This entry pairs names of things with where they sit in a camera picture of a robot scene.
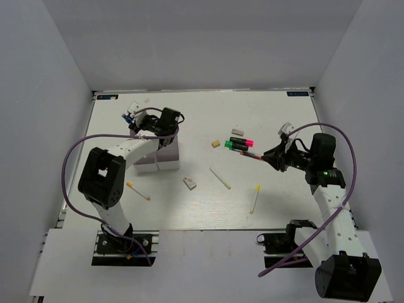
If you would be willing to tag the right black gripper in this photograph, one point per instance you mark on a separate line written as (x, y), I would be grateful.
(278, 156)

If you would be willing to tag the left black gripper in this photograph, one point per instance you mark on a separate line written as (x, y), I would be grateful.
(136, 129)

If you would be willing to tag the clear glue bottle blue cap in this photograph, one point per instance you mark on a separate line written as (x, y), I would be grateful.
(126, 118)

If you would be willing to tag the white pen yellow tip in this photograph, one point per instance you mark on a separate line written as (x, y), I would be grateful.
(220, 178)

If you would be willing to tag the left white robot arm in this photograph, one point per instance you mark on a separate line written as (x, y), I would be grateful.
(103, 178)

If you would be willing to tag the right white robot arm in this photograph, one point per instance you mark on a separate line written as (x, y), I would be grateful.
(344, 269)

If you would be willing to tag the red gel pen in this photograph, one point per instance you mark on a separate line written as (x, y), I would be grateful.
(247, 154)

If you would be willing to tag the right white organizer box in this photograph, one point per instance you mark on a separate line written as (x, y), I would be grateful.
(168, 157)

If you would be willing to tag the pink highlighter marker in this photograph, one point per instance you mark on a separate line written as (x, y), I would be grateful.
(245, 142)

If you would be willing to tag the white pen yellow cap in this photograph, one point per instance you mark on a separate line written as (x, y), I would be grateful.
(253, 205)

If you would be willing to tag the grey white eraser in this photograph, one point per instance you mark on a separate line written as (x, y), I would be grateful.
(237, 132)

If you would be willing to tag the tan eraser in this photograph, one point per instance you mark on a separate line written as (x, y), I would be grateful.
(215, 144)

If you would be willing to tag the green highlighter marker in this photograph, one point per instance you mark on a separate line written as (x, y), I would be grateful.
(236, 146)

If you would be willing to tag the white staple box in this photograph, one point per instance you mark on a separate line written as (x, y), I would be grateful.
(190, 183)

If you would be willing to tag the right blue table label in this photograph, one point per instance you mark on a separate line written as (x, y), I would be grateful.
(297, 94)

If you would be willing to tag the blue table label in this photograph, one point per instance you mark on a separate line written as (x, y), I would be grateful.
(297, 94)
(107, 97)

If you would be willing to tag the yellow-capped white pen left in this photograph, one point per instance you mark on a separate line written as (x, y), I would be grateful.
(143, 195)

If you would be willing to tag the left blue table label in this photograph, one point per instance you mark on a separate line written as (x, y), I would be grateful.
(107, 97)

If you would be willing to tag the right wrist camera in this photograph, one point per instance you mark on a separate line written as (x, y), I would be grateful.
(286, 133)

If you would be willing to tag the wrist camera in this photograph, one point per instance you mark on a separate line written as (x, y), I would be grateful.
(286, 133)
(134, 109)

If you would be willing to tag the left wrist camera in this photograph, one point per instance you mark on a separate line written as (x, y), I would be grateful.
(134, 109)

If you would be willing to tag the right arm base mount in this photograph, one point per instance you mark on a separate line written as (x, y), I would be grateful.
(280, 243)

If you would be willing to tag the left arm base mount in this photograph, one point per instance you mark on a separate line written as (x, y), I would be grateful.
(113, 251)

